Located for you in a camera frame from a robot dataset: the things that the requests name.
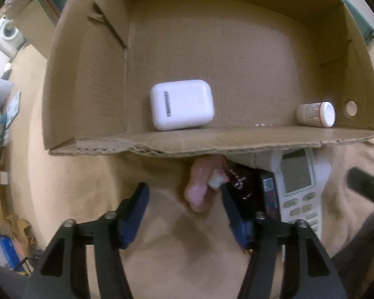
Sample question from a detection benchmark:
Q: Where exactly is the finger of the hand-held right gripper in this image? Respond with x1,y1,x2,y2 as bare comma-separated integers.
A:
346,167,374,211

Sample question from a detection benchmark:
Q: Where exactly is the white pill bottle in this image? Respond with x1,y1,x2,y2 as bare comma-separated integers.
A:
296,101,336,128

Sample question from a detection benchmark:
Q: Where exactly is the tan bed base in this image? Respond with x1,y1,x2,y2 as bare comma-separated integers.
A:
15,0,59,60

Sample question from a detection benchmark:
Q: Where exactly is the white bathroom scale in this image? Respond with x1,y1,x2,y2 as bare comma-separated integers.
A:
5,91,22,128

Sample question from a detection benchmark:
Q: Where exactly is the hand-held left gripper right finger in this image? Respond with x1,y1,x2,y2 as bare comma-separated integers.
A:
221,183,350,299

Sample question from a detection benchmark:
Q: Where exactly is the white remote control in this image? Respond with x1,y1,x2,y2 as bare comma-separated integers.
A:
273,148,325,240

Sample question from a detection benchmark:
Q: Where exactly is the black rectangular device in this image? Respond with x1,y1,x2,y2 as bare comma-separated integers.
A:
227,166,281,225

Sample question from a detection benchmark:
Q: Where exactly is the blue box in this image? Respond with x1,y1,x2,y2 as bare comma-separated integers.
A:
0,235,19,270

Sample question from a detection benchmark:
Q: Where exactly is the teal cushion orange stripe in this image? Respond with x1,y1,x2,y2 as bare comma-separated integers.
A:
34,0,72,27
343,0,374,42

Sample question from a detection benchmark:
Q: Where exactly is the white washing machine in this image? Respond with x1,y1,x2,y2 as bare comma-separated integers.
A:
0,17,27,58

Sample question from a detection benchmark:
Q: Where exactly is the person's right forearm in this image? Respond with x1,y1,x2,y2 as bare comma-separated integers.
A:
329,210,374,290

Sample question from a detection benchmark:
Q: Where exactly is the pink toy keychain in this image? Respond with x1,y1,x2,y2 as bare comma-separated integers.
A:
185,156,248,214

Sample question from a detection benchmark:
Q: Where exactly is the tan crumpled paper bag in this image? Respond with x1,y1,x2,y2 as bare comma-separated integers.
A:
6,214,38,256

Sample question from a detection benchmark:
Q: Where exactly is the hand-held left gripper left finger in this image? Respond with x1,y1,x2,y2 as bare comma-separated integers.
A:
22,182,150,299

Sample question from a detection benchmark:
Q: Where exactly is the white earbuds case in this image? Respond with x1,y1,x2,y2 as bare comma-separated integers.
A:
150,79,215,131

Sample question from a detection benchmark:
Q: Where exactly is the brown cardboard box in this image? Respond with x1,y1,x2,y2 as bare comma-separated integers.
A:
42,0,374,158

